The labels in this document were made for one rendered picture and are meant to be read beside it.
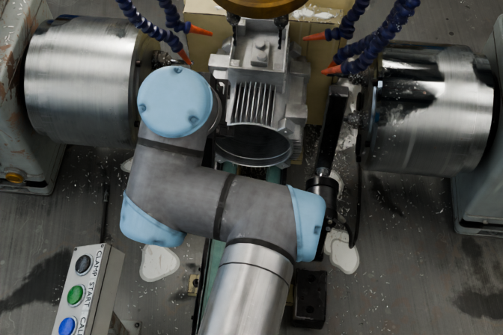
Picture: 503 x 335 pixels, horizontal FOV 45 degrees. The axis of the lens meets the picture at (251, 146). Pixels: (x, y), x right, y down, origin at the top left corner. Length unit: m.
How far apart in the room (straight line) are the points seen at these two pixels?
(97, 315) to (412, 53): 0.68
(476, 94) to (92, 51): 0.66
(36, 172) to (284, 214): 0.78
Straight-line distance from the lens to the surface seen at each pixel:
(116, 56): 1.09
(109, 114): 1.10
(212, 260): 1.14
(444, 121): 1.08
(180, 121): 0.63
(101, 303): 0.99
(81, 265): 1.01
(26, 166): 1.31
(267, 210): 0.63
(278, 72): 1.07
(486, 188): 1.20
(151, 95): 0.63
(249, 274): 0.60
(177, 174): 0.65
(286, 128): 1.07
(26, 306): 1.32
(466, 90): 1.09
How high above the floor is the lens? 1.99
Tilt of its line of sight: 59 degrees down
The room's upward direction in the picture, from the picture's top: straight up
